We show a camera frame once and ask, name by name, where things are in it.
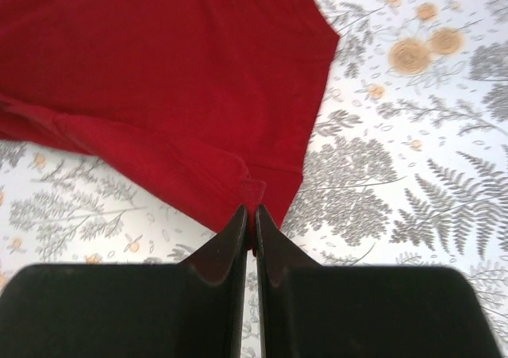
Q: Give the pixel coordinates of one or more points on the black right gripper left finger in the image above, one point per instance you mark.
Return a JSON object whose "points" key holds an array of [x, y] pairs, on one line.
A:
{"points": [[190, 309]]}

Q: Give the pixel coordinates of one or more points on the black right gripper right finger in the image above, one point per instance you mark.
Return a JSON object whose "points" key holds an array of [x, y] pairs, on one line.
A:
{"points": [[311, 310]]}

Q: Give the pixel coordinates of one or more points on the dark red t shirt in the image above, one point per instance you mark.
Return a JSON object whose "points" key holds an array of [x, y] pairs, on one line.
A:
{"points": [[207, 104]]}

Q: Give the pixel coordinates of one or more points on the floral patterned table mat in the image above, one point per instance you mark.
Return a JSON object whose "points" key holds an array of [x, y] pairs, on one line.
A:
{"points": [[407, 163]]}

